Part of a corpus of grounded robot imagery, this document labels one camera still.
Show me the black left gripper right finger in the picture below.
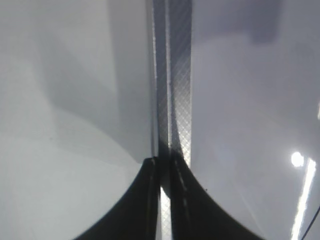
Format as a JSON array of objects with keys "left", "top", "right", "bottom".
[{"left": 169, "top": 152, "right": 261, "bottom": 240}]

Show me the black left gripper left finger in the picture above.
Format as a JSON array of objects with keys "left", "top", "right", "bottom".
[{"left": 76, "top": 157, "right": 161, "bottom": 240}]

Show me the black cable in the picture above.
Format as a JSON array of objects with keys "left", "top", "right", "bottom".
[{"left": 298, "top": 209, "right": 320, "bottom": 240}]

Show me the white whiteboard with aluminium frame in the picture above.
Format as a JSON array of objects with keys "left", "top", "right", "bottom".
[{"left": 148, "top": 0, "right": 320, "bottom": 240}]

